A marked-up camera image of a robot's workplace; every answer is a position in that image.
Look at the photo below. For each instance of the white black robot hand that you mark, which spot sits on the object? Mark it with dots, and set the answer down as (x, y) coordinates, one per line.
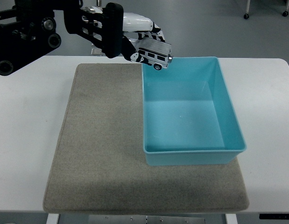
(137, 22)

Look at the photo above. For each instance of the white toy car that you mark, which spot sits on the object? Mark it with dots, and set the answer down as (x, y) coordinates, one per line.
(156, 56)

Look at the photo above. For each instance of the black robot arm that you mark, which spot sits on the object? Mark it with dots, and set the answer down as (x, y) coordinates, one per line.
(25, 35)

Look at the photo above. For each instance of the blue plastic box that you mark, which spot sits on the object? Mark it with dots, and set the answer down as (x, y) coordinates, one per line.
(184, 121)

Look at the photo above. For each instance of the metal floor socket plate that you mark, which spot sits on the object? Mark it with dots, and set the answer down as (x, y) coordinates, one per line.
(94, 52)

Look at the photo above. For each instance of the white cart leg with caster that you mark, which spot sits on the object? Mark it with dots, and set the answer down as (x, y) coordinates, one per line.
(247, 9)
(286, 9)

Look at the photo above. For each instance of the grey-brown fabric mat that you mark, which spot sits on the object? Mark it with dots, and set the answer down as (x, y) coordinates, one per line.
(100, 149)

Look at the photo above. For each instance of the grey metal plate with screws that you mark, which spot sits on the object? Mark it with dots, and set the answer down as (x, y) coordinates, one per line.
(158, 219)

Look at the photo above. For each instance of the white table leg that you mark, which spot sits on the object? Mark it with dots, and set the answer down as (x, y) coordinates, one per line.
(231, 219)
(52, 219)

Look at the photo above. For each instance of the black table control panel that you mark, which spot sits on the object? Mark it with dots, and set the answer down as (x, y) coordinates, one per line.
(276, 216)

